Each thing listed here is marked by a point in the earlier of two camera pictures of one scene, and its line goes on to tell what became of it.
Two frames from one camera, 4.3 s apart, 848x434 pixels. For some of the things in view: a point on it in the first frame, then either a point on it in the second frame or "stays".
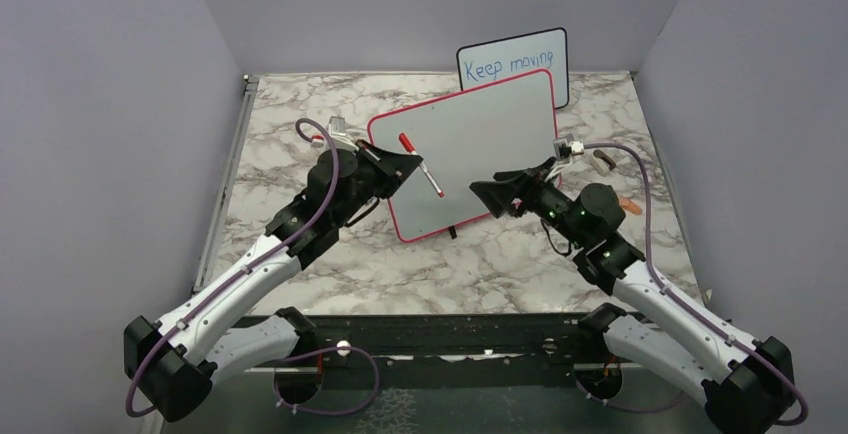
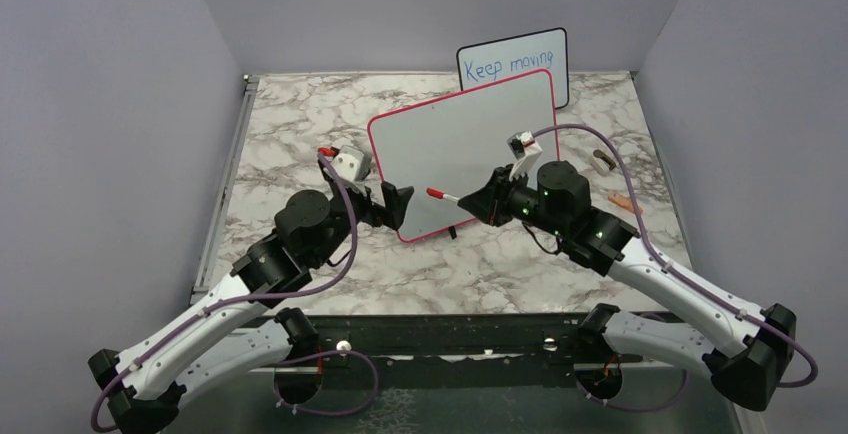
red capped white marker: x=404 y=138 to x=440 y=194
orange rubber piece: x=630 y=206 stays
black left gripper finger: x=391 y=169 to x=396 y=203
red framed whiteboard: x=465 y=138 stays
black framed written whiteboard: x=495 y=61 stays
